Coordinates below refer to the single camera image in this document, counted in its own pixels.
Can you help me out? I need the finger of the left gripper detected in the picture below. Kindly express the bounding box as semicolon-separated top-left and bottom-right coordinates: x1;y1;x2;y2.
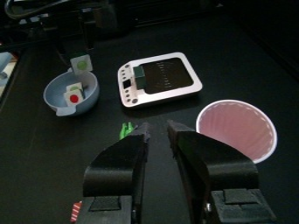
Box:
58;34;80;60
79;25;98;57

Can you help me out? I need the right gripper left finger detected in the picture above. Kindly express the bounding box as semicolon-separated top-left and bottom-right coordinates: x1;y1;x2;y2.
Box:
75;122;151;224

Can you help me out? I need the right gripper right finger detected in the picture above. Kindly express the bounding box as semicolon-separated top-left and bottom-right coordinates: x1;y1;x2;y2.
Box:
167;119;278;224

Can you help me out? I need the green dot sushi roll piece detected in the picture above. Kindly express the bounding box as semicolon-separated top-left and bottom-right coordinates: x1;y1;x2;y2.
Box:
70;52;95;74
64;81;88;93

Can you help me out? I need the red dot sushi roll piece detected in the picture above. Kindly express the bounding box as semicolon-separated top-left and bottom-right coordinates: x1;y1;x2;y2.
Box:
63;89;86;108

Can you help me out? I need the dark green sushi block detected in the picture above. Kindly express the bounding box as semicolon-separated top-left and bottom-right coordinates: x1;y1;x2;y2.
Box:
132;65;148;91

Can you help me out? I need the green toy pea pod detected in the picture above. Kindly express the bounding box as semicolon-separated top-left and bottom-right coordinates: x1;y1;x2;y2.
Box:
118;122;138;140

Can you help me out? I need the red plastic cup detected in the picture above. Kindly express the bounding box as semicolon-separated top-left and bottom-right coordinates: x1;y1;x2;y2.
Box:
195;99;278;165

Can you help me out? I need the pale blue plastic container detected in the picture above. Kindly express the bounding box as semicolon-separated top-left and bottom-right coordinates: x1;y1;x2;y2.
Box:
0;52;15;77

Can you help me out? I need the white bowl with handles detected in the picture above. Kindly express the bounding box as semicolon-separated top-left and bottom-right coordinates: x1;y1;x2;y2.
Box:
42;69;100;117

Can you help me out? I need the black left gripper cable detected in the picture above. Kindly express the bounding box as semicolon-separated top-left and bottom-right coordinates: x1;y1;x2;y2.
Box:
4;0;75;21

